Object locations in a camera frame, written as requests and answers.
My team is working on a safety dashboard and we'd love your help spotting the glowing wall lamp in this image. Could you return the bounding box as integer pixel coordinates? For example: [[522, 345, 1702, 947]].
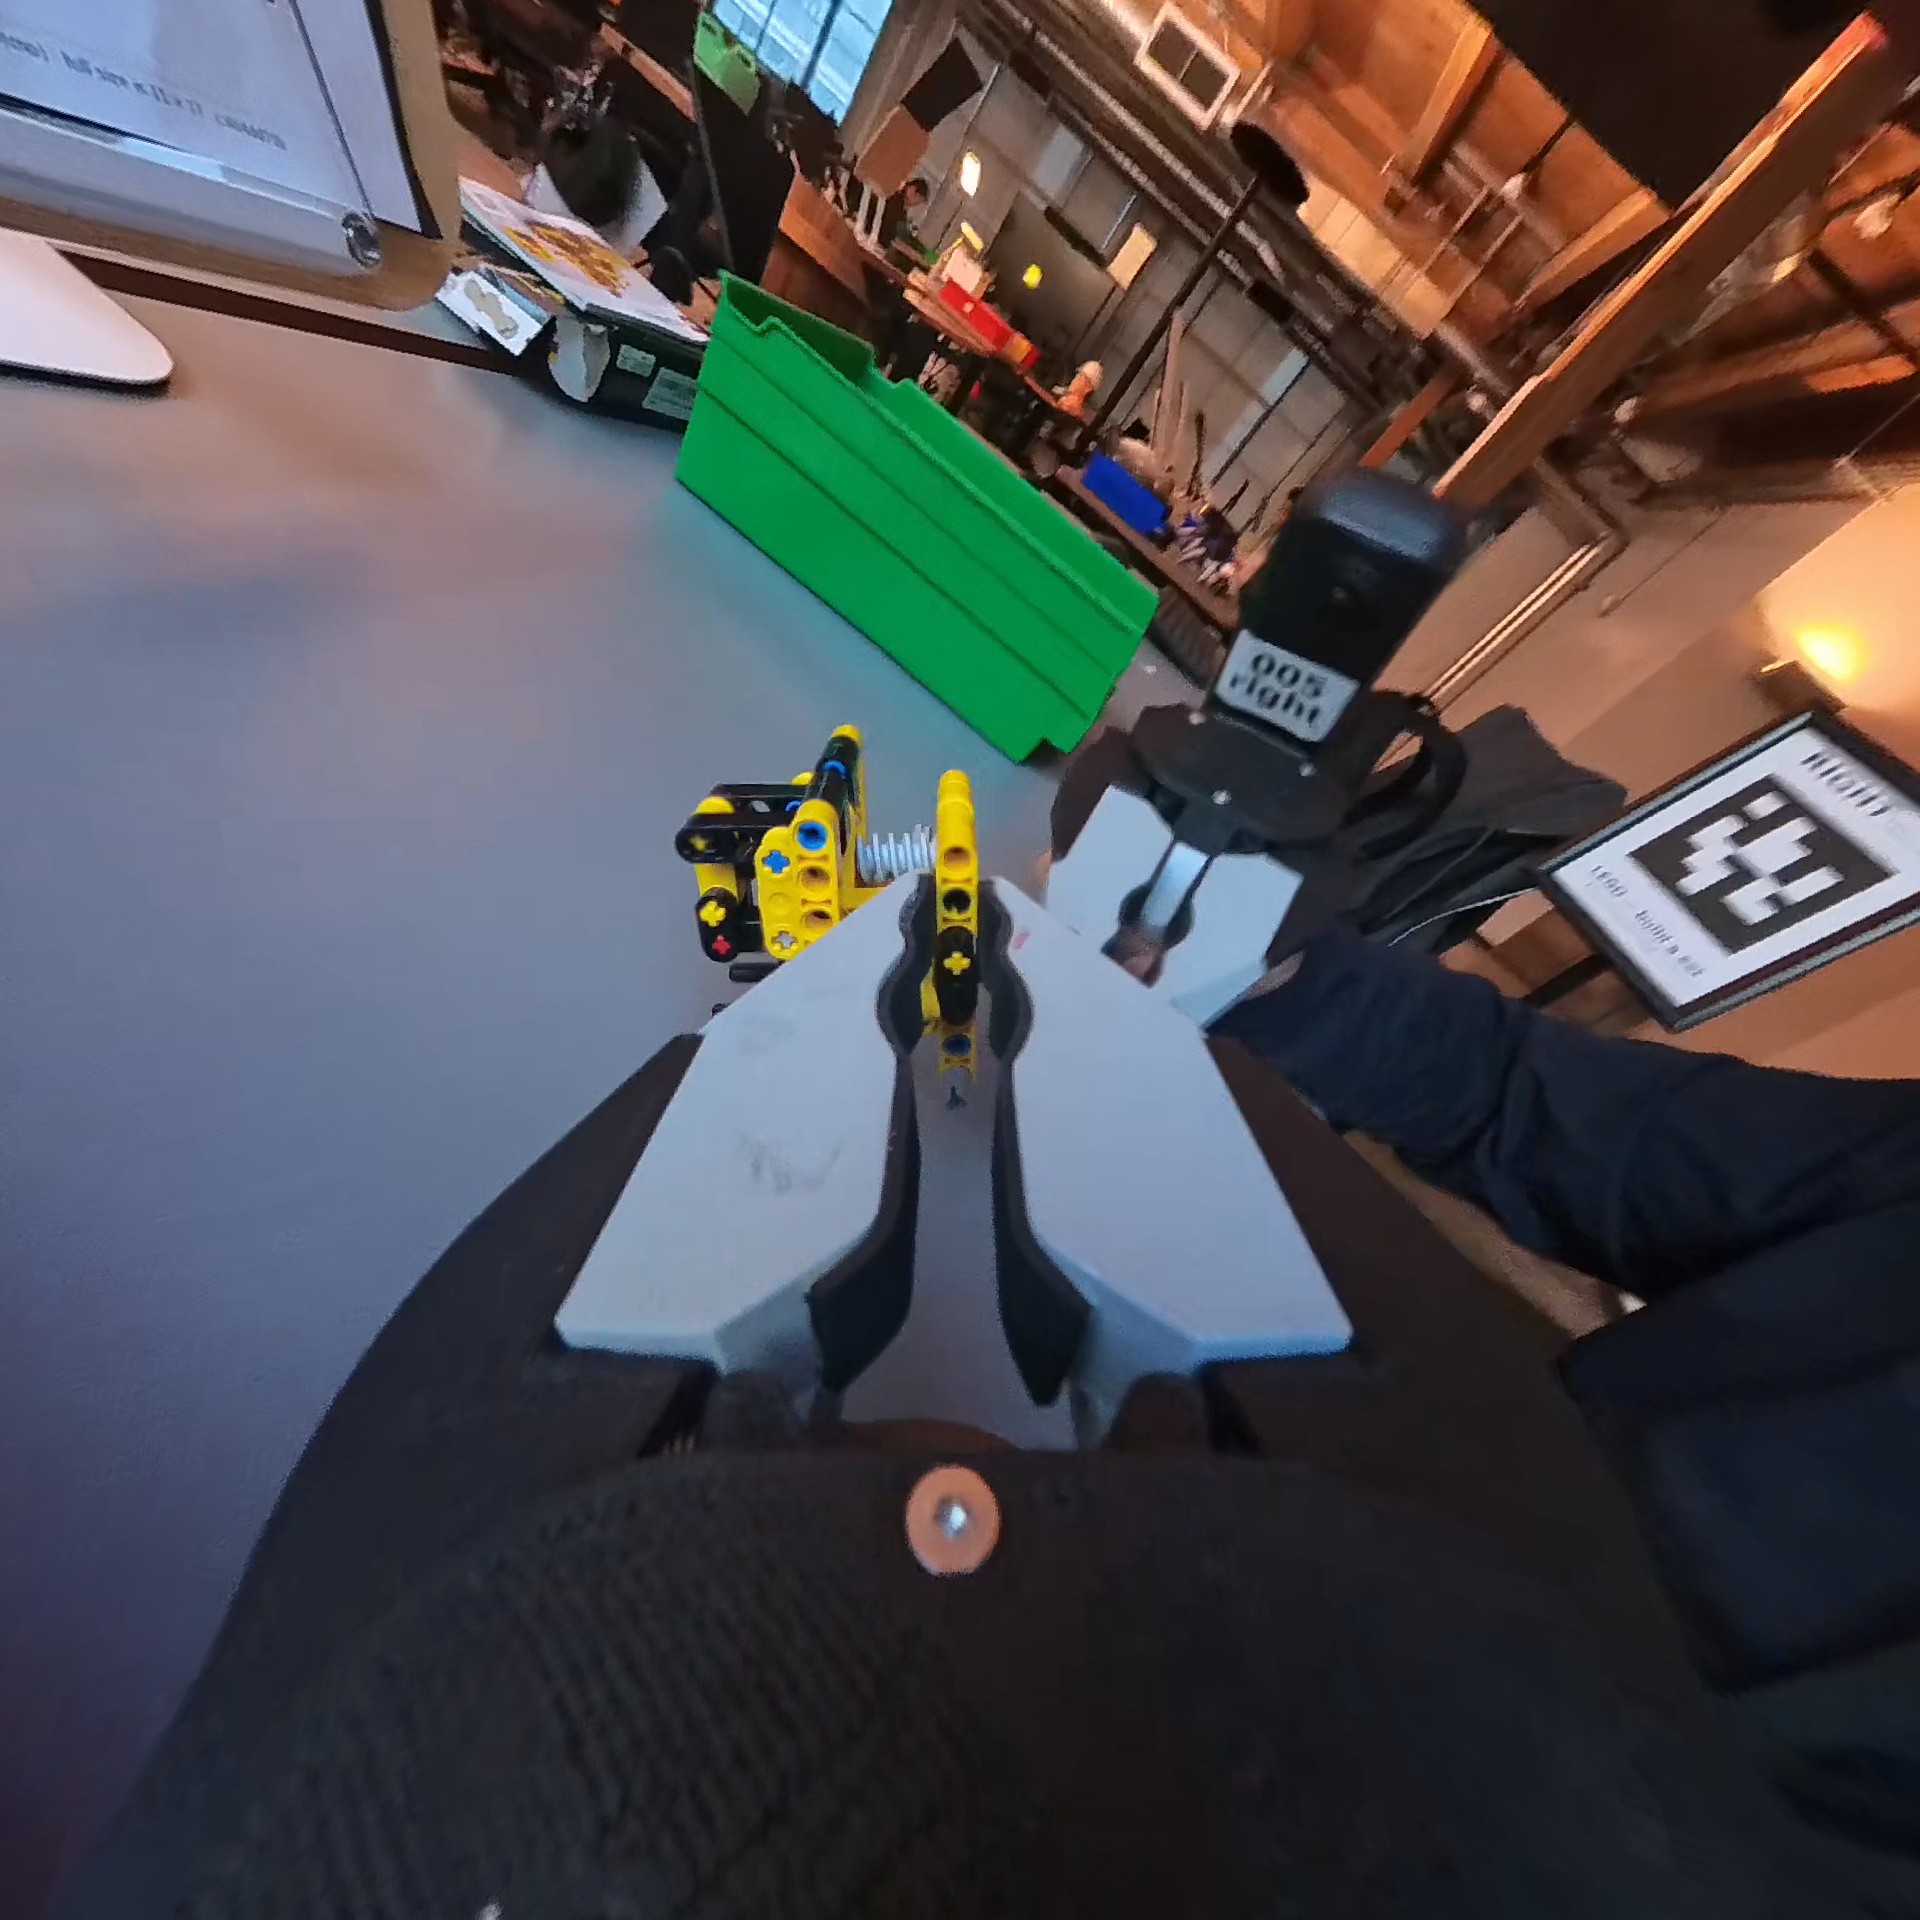
[[1762, 614, 1877, 698]]

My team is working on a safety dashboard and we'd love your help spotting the large window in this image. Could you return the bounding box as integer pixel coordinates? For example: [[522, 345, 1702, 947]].
[[703, 0, 895, 126]]

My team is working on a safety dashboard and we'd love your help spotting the green plastic bin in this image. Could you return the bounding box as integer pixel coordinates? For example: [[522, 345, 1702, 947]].
[[671, 269, 1162, 760]]

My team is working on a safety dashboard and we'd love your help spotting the small blue bin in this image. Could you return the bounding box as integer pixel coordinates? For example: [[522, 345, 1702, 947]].
[[1077, 449, 1174, 537]]

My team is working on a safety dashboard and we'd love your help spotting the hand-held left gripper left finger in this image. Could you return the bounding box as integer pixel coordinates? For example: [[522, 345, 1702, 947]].
[[555, 873, 923, 1426]]

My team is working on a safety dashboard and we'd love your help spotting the instruction sheet stand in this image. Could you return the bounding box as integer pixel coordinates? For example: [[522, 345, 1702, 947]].
[[0, 0, 462, 312]]

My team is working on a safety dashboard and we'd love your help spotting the small green bin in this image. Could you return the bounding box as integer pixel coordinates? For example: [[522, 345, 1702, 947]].
[[690, 10, 762, 119]]

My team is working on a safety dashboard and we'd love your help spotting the dark jacket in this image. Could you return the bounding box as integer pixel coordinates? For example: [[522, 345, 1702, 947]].
[[1306, 703, 1631, 961]]

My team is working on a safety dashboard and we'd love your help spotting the red bin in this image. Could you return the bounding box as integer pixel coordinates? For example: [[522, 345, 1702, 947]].
[[936, 277, 1039, 367]]

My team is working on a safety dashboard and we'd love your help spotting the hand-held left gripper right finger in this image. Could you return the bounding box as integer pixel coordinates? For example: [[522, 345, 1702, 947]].
[[976, 877, 1355, 1450]]

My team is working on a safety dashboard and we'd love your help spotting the framed black white marker sign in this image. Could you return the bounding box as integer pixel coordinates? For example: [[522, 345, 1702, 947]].
[[1534, 709, 1920, 1032]]

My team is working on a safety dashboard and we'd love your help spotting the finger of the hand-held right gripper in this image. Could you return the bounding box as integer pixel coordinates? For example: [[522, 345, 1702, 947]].
[[1042, 786, 1186, 975], [1162, 854, 1307, 1029]]

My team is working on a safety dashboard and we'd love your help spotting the person's right forearm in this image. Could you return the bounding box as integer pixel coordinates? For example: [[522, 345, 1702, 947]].
[[1207, 927, 1920, 1306]]

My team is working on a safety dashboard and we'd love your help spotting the black floor lamp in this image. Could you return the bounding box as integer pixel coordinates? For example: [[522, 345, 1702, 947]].
[[1110, 123, 1310, 481]]

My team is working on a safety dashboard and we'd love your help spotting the white ceiling vent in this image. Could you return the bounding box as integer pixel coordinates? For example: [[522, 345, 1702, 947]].
[[1132, 3, 1244, 96]]

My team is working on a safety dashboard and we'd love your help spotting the yellow black lego model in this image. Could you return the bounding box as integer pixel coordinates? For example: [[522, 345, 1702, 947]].
[[674, 725, 992, 1112]]

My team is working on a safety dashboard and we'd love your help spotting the white flat stand base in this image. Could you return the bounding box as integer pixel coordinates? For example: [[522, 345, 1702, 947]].
[[0, 223, 176, 393]]

